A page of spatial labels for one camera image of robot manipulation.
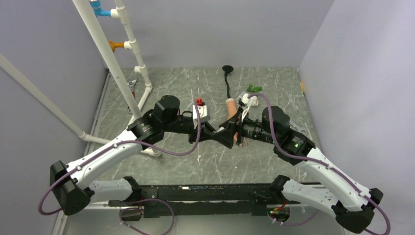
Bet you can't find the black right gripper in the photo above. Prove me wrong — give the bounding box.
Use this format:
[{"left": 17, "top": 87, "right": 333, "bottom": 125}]
[{"left": 211, "top": 106, "right": 278, "bottom": 148}]

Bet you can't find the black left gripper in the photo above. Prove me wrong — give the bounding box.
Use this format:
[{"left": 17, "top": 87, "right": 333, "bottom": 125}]
[{"left": 163, "top": 116, "right": 216, "bottom": 144}]

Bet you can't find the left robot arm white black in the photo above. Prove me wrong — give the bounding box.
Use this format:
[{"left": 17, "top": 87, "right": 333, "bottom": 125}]
[{"left": 48, "top": 95, "right": 210, "bottom": 215}]

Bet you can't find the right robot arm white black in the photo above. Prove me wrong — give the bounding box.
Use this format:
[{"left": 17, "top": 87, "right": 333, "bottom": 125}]
[{"left": 211, "top": 106, "right": 383, "bottom": 234}]

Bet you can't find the mannequin practice hand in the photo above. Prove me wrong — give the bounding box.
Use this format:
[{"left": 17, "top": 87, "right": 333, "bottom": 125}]
[{"left": 225, "top": 98, "right": 248, "bottom": 147}]

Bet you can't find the white pipe fitting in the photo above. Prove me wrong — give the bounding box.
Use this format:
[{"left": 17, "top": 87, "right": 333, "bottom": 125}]
[{"left": 251, "top": 96, "right": 259, "bottom": 106}]

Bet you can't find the green pipe fitting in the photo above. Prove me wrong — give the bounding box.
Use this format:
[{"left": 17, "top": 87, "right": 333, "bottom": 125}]
[{"left": 247, "top": 84, "right": 262, "bottom": 93}]

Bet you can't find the black flexible stand with base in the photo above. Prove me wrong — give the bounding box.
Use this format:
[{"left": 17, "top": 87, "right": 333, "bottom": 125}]
[{"left": 222, "top": 65, "right": 234, "bottom": 98}]

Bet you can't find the silver combination wrench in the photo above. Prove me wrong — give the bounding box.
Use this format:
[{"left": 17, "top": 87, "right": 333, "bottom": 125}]
[{"left": 289, "top": 121, "right": 308, "bottom": 135}]

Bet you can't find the orange pipe fitting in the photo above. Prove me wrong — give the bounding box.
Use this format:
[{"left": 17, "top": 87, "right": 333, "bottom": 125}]
[{"left": 108, "top": 41, "right": 125, "bottom": 53}]

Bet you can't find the blue pipe fitting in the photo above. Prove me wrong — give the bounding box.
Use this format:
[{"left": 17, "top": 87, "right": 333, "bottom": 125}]
[{"left": 89, "top": 0, "right": 111, "bottom": 17}]

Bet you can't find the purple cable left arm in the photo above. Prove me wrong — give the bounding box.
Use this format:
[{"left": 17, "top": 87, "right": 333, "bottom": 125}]
[{"left": 38, "top": 102, "right": 203, "bottom": 216}]

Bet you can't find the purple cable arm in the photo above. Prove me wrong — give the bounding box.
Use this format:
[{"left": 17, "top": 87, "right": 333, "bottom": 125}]
[
  {"left": 38, "top": 102, "right": 203, "bottom": 216},
  {"left": 248, "top": 92, "right": 392, "bottom": 235}
]

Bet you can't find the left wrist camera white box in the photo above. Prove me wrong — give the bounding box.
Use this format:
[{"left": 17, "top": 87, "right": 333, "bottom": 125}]
[{"left": 192, "top": 98, "right": 210, "bottom": 127}]

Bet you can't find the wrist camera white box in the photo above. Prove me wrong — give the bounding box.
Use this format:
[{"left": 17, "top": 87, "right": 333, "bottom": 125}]
[
  {"left": 237, "top": 92, "right": 253, "bottom": 120},
  {"left": 192, "top": 98, "right": 210, "bottom": 127}
]

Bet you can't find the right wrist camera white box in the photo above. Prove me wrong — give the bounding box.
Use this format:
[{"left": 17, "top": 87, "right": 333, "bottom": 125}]
[{"left": 237, "top": 92, "right": 253, "bottom": 120}]

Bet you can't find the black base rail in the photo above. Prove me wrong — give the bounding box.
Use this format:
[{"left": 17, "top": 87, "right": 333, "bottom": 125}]
[{"left": 108, "top": 183, "right": 288, "bottom": 218}]

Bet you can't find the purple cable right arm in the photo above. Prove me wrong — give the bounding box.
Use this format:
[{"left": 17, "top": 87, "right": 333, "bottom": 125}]
[{"left": 248, "top": 92, "right": 392, "bottom": 235}]

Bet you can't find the white PVC pipe frame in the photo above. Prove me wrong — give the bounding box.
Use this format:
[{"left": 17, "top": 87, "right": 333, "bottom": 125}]
[{"left": 0, "top": 0, "right": 162, "bottom": 158}]

